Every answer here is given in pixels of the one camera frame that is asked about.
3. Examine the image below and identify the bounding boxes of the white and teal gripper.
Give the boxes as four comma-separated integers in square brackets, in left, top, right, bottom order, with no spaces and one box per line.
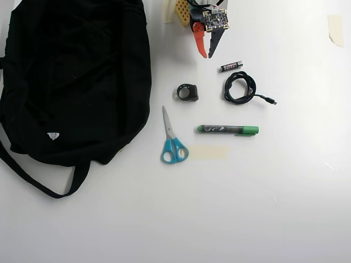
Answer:
[189,4,226,59]

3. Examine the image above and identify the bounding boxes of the green marker pen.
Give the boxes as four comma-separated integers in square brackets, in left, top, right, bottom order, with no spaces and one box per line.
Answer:
[196,124,260,137]

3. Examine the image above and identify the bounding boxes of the black fabric bag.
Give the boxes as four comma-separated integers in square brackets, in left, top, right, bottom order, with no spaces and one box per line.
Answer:
[0,0,152,199]

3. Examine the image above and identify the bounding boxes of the black aaa battery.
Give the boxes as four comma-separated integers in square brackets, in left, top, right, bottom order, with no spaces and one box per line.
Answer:
[219,61,244,73]

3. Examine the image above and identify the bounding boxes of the yellow perforated plastic part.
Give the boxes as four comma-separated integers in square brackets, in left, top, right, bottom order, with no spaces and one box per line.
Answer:
[174,0,190,28]

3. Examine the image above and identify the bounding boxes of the folded masking tape strip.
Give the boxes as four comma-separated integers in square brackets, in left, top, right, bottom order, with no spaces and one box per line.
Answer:
[162,0,176,24]

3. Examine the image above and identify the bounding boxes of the wide masking tape strip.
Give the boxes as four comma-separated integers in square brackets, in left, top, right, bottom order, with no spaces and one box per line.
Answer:
[188,146,230,161]

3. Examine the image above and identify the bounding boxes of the torn masking tape strip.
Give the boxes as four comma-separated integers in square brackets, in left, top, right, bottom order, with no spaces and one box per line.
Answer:
[327,15,345,48]

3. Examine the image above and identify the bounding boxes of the bare camera circuit board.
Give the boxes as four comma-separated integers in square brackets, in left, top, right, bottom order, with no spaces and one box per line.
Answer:
[202,8,230,32]

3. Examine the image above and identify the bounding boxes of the black coiled usb cable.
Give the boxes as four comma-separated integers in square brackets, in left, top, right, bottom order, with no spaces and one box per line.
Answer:
[223,71,278,106]

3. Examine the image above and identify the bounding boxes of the black ring strap clip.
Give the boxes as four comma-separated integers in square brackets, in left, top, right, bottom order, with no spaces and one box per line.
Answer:
[176,83,199,102]

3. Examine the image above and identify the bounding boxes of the blue handled scissors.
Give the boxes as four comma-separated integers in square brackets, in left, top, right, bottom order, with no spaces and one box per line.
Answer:
[160,105,190,165]

